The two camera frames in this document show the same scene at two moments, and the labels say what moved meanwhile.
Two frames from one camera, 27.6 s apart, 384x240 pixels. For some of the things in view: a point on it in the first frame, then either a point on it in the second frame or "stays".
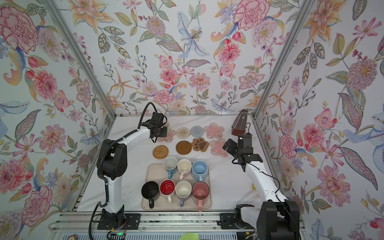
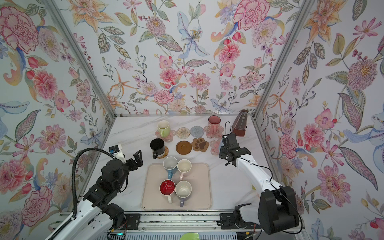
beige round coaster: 183,132 stays
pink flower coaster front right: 218,147 stays
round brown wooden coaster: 183,147 stays
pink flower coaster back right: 214,131 stays
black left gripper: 164,133 → 139,162
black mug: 149,191 → 158,146
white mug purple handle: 183,189 stays
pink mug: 200,190 → 214,122
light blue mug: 199,170 → 221,144
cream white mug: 184,166 stays
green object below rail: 190,236 stays
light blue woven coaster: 197,131 stays
